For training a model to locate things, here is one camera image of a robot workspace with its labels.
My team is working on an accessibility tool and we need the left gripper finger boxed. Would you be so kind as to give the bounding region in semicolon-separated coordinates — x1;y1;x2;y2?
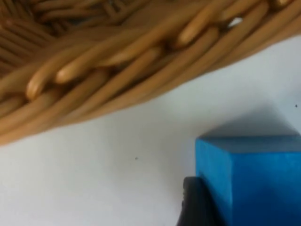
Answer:
176;176;224;226

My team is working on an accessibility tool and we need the pale brown wicker basket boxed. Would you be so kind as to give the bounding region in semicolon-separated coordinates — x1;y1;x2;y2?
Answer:
0;0;301;146

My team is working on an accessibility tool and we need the blue cube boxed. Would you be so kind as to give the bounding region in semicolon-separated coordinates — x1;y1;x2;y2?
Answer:
195;134;301;226

